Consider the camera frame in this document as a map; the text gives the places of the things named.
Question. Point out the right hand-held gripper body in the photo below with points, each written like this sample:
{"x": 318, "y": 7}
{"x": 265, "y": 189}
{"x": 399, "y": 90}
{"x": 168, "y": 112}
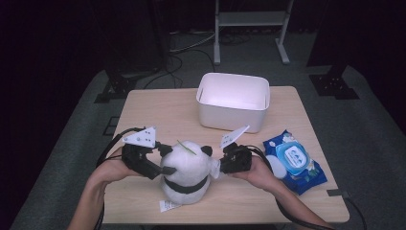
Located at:
{"x": 236, "y": 159}

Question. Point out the black stand base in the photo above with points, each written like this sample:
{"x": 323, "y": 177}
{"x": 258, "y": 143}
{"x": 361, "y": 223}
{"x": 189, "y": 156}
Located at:
{"x": 333, "y": 86}
{"x": 116, "y": 89}

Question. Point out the white plastic bin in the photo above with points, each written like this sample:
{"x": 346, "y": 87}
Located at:
{"x": 233, "y": 96}

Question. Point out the person's right hand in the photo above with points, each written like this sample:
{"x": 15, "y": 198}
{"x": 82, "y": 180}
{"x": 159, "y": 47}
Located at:
{"x": 260, "y": 175}

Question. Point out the panda plush toy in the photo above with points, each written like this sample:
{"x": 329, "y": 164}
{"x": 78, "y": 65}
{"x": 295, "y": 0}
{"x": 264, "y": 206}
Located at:
{"x": 188, "y": 172}

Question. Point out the blue wet wipes pack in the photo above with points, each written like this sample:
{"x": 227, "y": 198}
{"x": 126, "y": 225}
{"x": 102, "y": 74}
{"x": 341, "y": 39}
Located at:
{"x": 300, "y": 166}

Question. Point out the black floor grid plate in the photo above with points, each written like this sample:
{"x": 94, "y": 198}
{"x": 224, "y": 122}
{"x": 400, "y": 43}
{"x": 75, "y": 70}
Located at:
{"x": 111, "y": 126}

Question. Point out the person's left hand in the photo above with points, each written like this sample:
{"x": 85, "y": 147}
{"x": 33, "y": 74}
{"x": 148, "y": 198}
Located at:
{"x": 110, "y": 171}

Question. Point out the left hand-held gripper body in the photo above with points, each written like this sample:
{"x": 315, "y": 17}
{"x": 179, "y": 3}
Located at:
{"x": 137, "y": 156}

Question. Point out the white wet wipe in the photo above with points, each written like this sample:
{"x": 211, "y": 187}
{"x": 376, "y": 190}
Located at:
{"x": 215, "y": 169}

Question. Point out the white metal stand frame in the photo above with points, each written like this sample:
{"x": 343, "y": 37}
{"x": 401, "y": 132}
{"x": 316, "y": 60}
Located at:
{"x": 252, "y": 18}

